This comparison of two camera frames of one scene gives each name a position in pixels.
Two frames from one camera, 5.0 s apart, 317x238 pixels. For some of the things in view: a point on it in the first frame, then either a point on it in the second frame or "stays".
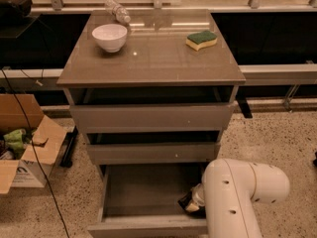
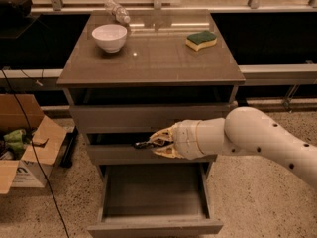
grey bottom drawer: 143,201 stays
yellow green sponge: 200,40 stays
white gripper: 198,194 -> 185,139
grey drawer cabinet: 154,89 stays
